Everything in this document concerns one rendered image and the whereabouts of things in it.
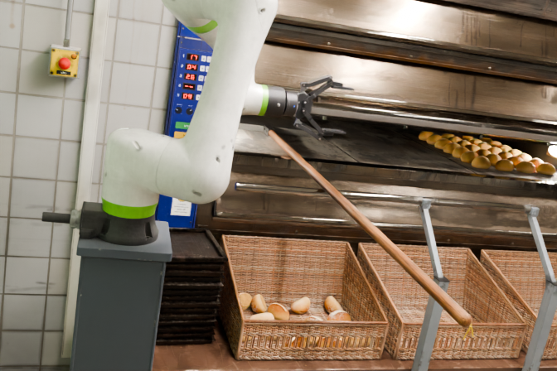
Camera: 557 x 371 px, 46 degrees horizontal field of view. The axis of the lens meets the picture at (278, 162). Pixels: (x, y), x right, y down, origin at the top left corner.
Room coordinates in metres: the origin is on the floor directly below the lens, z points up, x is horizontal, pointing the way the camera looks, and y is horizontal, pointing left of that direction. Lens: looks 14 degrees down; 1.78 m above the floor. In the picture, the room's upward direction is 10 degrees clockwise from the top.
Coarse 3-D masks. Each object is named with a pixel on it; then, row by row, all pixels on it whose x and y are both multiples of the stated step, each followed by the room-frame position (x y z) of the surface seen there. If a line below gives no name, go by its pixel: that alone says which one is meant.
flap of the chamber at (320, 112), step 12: (312, 108) 2.41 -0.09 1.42; (324, 108) 2.43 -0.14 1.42; (360, 120) 2.60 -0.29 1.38; (372, 120) 2.49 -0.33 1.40; (384, 120) 2.50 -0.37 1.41; (396, 120) 2.52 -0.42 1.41; (408, 120) 2.54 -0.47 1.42; (420, 120) 2.56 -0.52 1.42; (468, 132) 2.73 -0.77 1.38; (480, 132) 2.64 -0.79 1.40; (492, 132) 2.66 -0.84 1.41; (504, 132) 2.68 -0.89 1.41; (516, 132) 2.70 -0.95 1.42
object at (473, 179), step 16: (240, 160) 2.49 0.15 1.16; (256, 160) 2.51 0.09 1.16; (272, 160) 2.53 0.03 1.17; (288, 160) 2.55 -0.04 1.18; (320, 160) 2.63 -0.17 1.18; (384, 176) 2.68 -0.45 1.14; (400, 176) 2.71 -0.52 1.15; (416, 176) 2.73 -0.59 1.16; (432, 176) 2.76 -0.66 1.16; (448, 176) 2.78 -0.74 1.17; (464, 176) 2.80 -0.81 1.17; (480, 176) 2.84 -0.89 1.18; (496, 176) 2.90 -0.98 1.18
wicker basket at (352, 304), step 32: (288, 256) 2.52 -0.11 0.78; (320, 256) 2.56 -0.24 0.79; (352, 256) 2.53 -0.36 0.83; (224, 288) 2.31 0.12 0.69; (256, 288) 2.44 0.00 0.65; (320, 288) 2.54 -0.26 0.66; (352, 288) 2.49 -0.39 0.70; (224, 320) 2.24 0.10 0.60; (256, 320) 2.02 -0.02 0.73; (288, 320) 2.06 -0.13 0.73; (320, 320) 2.10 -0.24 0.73; (352, 320) 2.42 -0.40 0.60; (384, 320) 2.20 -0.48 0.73; (256, 352) 2.03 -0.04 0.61; (288, 352) 2.06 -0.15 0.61; (320, 352) 2.11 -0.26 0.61; (352, 352) 2.19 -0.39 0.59
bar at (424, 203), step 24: (264, 192) 2.14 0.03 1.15; (288, 192) 2.16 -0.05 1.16; (312, 192) 2.18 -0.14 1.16; (360, 192) 2.25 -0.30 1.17; (528, 216) 2.49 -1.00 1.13; (432, 240) 2.23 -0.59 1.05; (432, 264) 2.18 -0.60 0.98; (552, 288) 2.26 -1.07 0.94; (432, 312) 2.11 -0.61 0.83; (552, 312) 2.27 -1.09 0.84; (432, 336) 2.11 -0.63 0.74; (528, 360) 2.28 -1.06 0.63
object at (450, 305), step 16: (304, 160) 2.45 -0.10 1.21; (320, 176) 2.25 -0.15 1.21; (336, 192) 2.08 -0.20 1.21; (352, 208) 1.94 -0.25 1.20; (368, 224) 1.81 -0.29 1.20; (384, 240) 1.70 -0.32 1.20; (400, 256) 1.60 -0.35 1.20; (416, 272) 1.51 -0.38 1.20; (432, 288) 1.43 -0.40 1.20; (448, 304) 1.36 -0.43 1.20; (464, 320) 1.30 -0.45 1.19
